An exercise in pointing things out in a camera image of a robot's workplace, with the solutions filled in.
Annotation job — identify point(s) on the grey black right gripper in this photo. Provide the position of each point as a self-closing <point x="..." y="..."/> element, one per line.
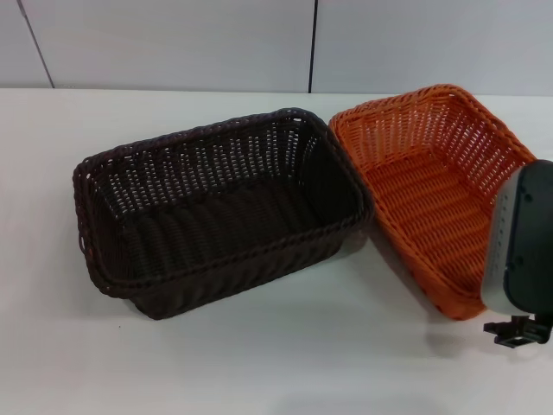
<point x="523" y="242"/>

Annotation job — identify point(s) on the orange woven plastic basket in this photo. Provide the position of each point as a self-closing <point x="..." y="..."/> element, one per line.
<point x="423" y="203"/>

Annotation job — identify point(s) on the dark brown woven basket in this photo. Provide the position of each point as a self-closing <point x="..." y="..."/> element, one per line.
<point x="224" y="242"/>

